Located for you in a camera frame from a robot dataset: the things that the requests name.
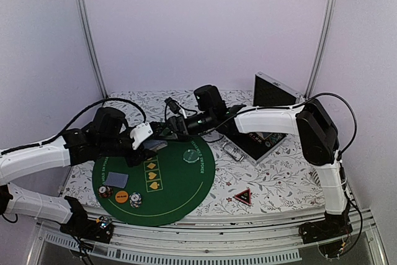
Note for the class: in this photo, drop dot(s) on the dealt cards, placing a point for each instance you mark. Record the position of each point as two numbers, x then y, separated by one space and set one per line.
118 180

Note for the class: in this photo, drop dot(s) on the boxed card deck in case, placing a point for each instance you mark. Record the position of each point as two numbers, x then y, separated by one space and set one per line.
259 136

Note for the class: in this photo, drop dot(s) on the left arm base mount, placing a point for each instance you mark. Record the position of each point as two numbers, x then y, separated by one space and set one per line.
87 229

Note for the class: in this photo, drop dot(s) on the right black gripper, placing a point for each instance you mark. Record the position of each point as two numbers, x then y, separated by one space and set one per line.
177 125

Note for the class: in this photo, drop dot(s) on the left aluminium frame post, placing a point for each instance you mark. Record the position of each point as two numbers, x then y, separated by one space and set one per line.
84 18

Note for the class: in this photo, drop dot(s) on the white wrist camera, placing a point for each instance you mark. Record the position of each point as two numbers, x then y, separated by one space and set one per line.
178 111
140 133

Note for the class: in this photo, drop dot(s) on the dark red chip stack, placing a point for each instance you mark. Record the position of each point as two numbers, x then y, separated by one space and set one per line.
105 191

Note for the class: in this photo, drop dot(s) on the striped ceramic mug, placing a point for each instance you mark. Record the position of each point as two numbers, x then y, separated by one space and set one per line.
315 177

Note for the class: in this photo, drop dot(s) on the front row poker chips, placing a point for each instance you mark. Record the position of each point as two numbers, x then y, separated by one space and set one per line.
273 139

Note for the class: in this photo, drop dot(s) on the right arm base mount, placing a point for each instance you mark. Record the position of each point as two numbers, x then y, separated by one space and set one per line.
332 226

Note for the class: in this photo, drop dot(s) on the round green poker mat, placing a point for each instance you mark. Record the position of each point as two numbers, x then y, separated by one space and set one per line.
170 187

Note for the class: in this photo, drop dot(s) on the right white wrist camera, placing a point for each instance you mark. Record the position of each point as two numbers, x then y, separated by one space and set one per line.
178 111

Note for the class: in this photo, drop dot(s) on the aluminium poker chip case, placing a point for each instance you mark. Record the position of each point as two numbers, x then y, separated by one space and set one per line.
267 92

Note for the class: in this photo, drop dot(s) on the red black triangular button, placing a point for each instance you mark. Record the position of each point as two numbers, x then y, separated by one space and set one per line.
244 197

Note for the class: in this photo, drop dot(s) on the right aluminium frame post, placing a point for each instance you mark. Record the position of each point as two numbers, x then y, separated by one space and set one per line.
323 38

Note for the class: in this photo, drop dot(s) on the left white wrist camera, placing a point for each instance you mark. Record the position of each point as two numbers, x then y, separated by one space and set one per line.
140 133

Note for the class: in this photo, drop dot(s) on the orange big blind button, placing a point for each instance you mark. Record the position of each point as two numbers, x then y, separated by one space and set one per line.
121 197

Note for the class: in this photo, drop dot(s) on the blue backed cards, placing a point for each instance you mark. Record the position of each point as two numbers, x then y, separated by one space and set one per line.
154 145

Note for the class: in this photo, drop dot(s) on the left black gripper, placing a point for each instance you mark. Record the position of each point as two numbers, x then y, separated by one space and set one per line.
139 157

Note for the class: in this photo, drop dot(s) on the aluminium frame post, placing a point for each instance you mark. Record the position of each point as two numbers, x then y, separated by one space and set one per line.
323 38
84 18

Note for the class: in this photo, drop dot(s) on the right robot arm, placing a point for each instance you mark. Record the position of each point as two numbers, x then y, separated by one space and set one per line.
309 121

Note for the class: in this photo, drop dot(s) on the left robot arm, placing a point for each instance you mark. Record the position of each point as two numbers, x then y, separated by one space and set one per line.
107 135

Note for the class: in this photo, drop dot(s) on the clear dealer button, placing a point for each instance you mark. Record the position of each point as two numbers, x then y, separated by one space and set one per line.
190 156

